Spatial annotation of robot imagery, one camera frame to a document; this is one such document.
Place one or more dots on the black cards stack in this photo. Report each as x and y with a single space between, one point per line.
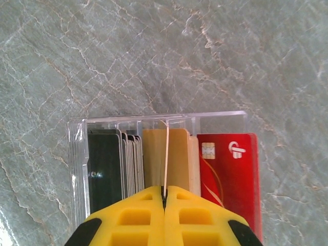
103 166

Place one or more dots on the red credit cards stack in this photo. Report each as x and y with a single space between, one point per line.
230 179

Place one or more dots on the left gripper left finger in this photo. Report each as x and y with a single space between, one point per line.
133 223

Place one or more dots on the silver grey cards stack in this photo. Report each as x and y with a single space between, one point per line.
132 166

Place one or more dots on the beige cards stack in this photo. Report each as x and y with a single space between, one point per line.
179 159

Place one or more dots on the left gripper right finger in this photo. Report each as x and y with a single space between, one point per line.
197 223

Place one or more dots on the pale thin plastic card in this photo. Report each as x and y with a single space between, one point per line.
166 153

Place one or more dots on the clear acrylic card organizer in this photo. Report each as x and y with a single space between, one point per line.
77 153

